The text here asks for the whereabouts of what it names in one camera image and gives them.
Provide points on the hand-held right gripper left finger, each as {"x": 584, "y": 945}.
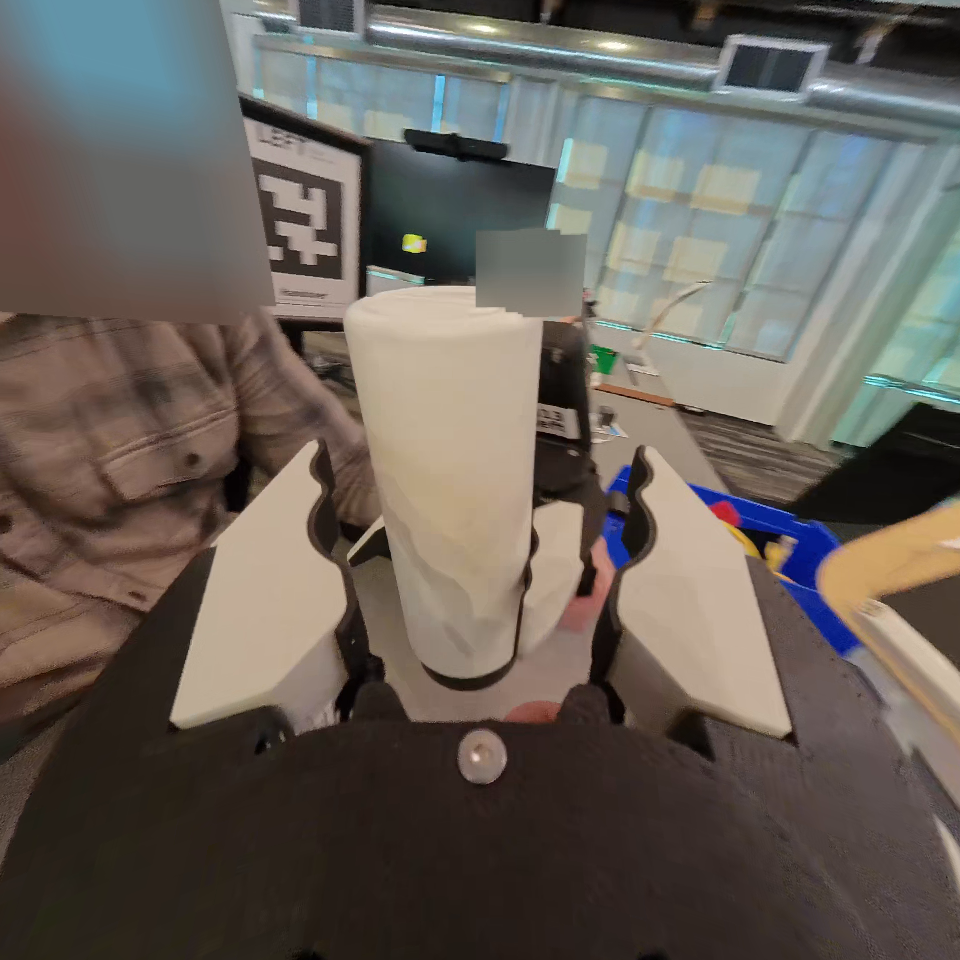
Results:
{"x": 270, "y": 615}

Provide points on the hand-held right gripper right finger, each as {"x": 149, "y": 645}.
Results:
{"x": 698, "y": 615}

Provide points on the white squeeze bottle black cap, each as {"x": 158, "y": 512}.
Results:
{"x": 443, "y": 450}

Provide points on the black video bar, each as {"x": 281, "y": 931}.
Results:
{"x": 453, "y": 146}

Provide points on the black backdrop board stand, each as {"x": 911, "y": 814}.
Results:
{"x": 900, "y": 563}

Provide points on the black wall screen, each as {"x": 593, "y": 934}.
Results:
{"x": 450, "y": 210}

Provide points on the silver ceiling duct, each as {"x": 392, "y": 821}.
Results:
{"x": 600, "y": 45}

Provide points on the person's left hand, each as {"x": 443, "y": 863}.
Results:
{"x": 597, "y": 578}

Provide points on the framed tag poster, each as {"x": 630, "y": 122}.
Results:
{"x": 308, "y": 210}

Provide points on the ceiling air vent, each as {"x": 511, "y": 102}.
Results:
{"x": 773, "y": 63}

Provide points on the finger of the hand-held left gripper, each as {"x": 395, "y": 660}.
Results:
{"x": 555, "y": 570}
{"x": 372, "y": 543}

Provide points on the blue plastic bin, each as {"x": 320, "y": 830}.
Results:
{"x": 780, "y": 563}

